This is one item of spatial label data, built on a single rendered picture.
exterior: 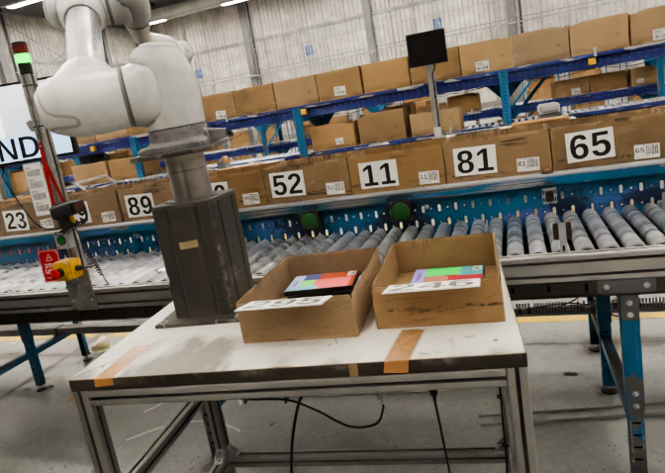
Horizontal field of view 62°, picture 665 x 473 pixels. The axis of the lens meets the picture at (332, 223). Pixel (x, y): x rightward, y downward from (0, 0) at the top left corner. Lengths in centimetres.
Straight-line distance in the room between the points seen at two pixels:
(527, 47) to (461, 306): 565
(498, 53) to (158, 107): 554
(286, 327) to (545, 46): 577
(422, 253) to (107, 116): 91
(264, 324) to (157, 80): 66
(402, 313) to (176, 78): 80
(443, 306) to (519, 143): 110
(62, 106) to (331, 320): 82
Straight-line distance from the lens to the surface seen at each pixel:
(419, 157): 224
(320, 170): 234
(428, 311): 124
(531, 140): 221
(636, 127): 225
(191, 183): 152
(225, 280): 150
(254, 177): 246
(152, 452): 167
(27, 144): 242
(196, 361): 131
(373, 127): 666
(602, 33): 680
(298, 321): 127
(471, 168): 222
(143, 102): 149
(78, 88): 150
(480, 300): 122
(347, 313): 123
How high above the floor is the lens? 124
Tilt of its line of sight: 11 degrees down
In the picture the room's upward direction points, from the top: 10 degrees counter-clockwise
